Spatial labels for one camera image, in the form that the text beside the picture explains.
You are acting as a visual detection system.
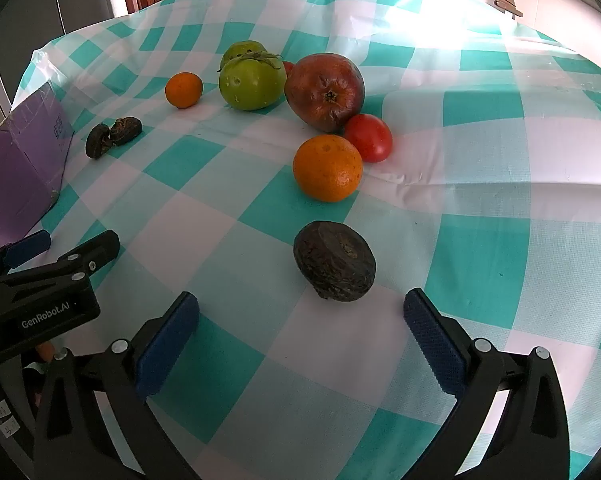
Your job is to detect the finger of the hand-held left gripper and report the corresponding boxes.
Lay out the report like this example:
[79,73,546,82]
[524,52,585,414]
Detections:
[0,230,52,275]
[0,230,121,286]

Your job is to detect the teal white checkered tablecloth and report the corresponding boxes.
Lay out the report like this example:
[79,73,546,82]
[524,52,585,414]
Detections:
[10,0,601,480]

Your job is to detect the dark brown avocado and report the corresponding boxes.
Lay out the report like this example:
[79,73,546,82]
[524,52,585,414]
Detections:
[293,220,377,303]

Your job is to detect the green persimmon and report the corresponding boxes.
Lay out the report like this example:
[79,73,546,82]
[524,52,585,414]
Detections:
[218,51,287,112]

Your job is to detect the green apple on cloth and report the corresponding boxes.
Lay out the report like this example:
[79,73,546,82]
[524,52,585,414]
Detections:
[221,40,267,70]

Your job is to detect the dark red pomegranate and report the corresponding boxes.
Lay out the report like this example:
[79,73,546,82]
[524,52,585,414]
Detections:
[284,53,366,133]

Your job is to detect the large orange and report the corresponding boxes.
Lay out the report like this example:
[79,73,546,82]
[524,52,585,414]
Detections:
[293,134,364,204]

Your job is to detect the small dark brown dried fruit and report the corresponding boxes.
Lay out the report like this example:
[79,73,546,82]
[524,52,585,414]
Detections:
[85,124,114,160]
[110,116,143,145]

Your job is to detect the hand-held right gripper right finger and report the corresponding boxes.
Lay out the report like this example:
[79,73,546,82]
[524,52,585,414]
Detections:
[403,287,571,480]

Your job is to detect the purple cardboard box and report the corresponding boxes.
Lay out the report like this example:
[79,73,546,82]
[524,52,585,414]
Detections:
[0,82,76,257]

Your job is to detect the grey cabinet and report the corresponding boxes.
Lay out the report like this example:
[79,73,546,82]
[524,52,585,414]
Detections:
[0,0,118,126]

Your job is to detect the small tangerine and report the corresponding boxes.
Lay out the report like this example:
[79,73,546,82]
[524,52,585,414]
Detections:
[165,72,204,109]

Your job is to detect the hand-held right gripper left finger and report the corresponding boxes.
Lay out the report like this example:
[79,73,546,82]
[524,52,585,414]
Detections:
[33,291,200,480]

